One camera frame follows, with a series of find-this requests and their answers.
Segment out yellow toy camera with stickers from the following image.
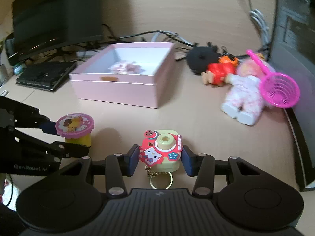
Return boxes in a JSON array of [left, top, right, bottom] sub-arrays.
[[138, 129, 183, 189]]

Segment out pink pajama baby doll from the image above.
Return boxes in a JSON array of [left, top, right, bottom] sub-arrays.
[[221, 58, 271, 126]]

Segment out red dress doll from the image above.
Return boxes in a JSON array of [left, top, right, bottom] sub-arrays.
[[201, 55, 239, 86]]

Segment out pink plastic toy net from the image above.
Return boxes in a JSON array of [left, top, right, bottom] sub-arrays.
[[246, 50, 301, 109]]

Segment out black plush toy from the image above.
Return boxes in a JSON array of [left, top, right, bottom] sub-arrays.
[[186, 43, 220, 75]]

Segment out black keyboard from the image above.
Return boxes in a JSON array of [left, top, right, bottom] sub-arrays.
[[16, 61, 77, 92]]

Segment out pink storage box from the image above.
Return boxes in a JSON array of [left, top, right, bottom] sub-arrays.
[[70, 42, 175, 108]]

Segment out pink white cloth in box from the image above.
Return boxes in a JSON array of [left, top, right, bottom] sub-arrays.
[[109, 61, 145, 74]]

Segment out black computer monitor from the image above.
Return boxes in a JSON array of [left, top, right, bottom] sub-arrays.
[[12, 0, 103, 60]]

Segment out computer case with glass panel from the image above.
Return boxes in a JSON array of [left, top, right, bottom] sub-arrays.
[[269, 0, 314, 191]]

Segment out black cables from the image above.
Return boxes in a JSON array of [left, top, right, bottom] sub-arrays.
[[100, 23, 198, 54]]

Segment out grey cable bundle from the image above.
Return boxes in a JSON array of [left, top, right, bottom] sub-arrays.
[[236, 0, 271, 48]]

